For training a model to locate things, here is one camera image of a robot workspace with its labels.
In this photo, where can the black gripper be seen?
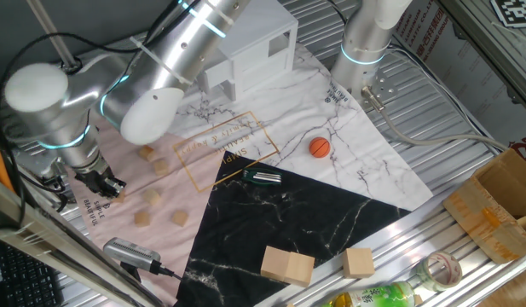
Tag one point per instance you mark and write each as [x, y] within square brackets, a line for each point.
[94, 179]

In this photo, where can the orange mini basketball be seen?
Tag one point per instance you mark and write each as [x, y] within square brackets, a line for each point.
[319, 147]

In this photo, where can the large wooden block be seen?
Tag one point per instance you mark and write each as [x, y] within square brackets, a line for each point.
[358, 263]
[300, 269]
[274, 262]

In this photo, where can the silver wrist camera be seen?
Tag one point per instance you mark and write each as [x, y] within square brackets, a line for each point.
[38, 167]

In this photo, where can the black keyboard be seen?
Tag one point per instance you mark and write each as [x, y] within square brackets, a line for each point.
[28, 277]

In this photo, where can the aluminium frame bar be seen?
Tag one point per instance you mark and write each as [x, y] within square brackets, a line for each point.
[488, 47]
[41, 234]

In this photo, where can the silver ribbed depth camera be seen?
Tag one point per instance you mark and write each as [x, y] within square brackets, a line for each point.
[130, 252]

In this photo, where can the green tea bottle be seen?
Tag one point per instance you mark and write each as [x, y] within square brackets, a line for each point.
[373, 296]

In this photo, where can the marble and pink tablecloth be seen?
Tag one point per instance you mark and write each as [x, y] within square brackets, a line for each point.
[288, 106]

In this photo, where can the cardboard panel red print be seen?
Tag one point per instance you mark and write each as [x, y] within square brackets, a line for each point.
[450, 72]

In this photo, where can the packing tape roll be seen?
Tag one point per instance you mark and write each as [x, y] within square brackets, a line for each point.
[422, 275]

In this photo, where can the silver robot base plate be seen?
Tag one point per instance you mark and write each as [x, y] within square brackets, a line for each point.
[384, 87]

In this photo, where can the white drawer cabinet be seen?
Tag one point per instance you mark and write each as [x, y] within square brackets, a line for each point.
[262, 25]

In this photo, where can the grey metal rod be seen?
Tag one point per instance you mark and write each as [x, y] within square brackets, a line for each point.
[53, 36]

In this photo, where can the black white fiducial marker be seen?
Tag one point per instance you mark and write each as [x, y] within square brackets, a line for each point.
[514, 10]

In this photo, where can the taped cardboard box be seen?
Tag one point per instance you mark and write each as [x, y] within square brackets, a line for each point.
[471, 213]

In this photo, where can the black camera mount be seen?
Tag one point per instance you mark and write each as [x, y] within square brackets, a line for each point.
[130, 273]

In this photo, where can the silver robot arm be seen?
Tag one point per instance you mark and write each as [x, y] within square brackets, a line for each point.
[181, 51]

